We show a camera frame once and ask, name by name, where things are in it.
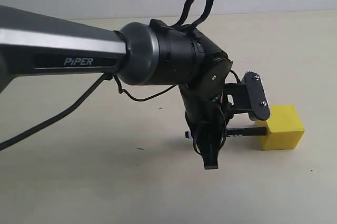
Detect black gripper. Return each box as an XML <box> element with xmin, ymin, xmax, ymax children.
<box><xmin>184</xmin><ymin>91</ymin><xmax>232</xmax><ymax>170</ymax></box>

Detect black and white whiteboard marker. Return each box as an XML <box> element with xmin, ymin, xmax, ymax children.
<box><xmin>185</xmin><ymin>126</ymin><xmax>267</xmax><ymax>140</ymax></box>

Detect yellow foam cube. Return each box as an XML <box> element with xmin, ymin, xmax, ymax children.
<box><xmin>254</xmin><ymin>105</ymin><xmax>305</xmax><ymax>150</ymax></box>

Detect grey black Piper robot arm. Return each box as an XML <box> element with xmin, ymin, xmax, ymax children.
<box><xmin>1</xmin><ymin>6</ymin><xmax>232</xmax><ymax>169</ymax></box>

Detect black looped wrist cable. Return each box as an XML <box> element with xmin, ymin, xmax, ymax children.
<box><xmin>168</xmin><ymin>0</ymin><xmax>215</xmax><ymax>32</ymax></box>

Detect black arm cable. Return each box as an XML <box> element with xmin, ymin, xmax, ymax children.
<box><xmin>0</xmin><ymin>73</ymin><xmax>180</xmax><ymax>152</ymax></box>

